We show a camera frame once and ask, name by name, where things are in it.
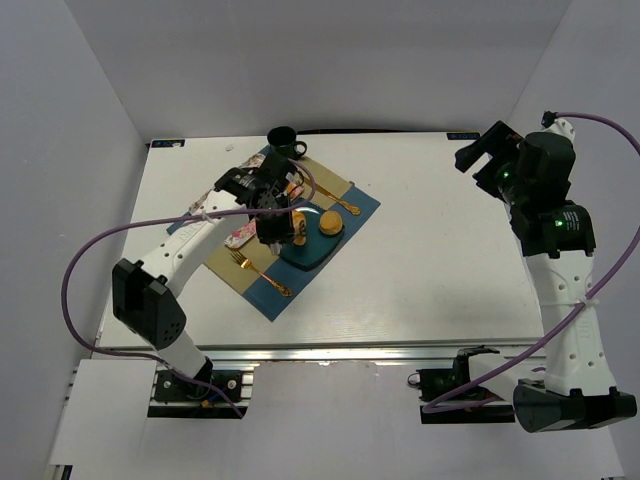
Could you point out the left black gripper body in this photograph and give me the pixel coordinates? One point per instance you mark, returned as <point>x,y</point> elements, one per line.
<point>273,230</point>

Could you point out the metal tongs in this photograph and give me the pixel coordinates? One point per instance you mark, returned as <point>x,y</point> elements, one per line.
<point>275,248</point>

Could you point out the aluminium table frame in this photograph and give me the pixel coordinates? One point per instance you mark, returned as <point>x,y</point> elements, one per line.
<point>436,265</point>

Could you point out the blue and beige placemat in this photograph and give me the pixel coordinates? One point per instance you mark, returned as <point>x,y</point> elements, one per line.
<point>220,284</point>

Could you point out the teal square plate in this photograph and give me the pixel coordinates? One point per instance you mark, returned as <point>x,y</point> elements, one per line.
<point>318,246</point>

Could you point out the gold fork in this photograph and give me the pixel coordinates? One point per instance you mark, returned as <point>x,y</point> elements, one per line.
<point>246,264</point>

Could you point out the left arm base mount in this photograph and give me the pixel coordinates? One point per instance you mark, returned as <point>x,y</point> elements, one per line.
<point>169,389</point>

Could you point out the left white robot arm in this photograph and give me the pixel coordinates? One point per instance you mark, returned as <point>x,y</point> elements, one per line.
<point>145,292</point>

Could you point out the small striped croissant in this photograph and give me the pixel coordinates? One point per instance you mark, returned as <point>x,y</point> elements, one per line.
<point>300,228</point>

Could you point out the dark green mug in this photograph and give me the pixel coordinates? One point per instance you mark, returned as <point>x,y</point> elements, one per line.
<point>283,140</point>

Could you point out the round orange bun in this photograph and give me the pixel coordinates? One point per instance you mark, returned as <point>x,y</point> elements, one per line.
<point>331,223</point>

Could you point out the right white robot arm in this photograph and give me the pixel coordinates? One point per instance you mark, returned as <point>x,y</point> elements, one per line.
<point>530,174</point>

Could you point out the gold butter knife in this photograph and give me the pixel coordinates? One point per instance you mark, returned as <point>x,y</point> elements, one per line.
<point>354,210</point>

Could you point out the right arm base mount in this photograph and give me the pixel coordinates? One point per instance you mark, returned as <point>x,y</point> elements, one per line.
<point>431,383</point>

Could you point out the white foam board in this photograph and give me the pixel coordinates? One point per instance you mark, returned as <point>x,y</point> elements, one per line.
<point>105,414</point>

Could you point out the left table logo sticker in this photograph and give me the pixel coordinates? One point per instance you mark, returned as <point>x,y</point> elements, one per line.
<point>167,143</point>

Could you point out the floral rectangular tray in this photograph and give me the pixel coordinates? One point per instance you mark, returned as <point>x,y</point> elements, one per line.
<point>240,235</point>

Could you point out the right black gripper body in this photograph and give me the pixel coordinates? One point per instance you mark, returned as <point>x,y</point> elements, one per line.
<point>489,156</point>

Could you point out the right table logo sticker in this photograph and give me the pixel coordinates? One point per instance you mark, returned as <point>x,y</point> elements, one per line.
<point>462,136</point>

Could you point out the table logo sticker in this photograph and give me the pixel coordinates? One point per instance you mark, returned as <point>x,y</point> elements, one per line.
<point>462,136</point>
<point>167,143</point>

